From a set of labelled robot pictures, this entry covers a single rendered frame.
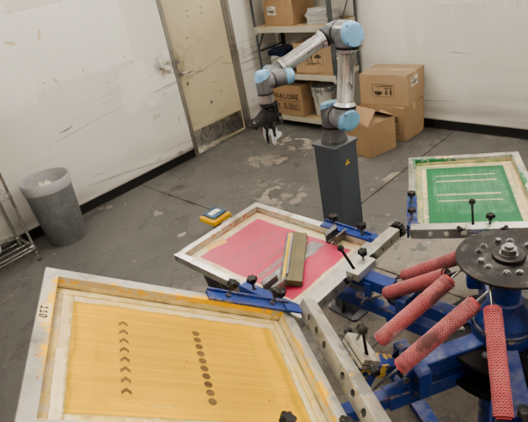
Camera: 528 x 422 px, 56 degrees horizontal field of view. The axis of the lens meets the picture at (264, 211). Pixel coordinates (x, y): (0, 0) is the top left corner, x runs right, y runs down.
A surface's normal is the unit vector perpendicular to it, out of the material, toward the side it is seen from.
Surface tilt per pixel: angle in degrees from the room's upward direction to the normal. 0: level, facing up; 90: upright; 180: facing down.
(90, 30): 90
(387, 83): 89
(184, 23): 90
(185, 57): 90
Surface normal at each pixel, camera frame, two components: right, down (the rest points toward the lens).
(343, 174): 0.64, 0.27
